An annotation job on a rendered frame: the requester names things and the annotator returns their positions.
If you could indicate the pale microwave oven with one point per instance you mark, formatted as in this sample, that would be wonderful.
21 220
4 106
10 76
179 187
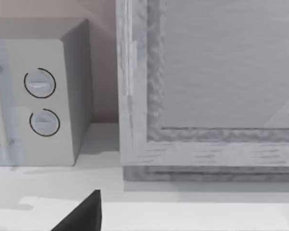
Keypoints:
38 96

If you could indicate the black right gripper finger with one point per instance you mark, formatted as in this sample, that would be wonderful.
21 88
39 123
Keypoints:
86 214

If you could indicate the grey wooden cabinet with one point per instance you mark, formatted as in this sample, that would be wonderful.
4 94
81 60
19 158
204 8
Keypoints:
207 84

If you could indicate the pale blue microwave knob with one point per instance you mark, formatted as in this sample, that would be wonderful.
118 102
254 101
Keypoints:
44 122
39 83

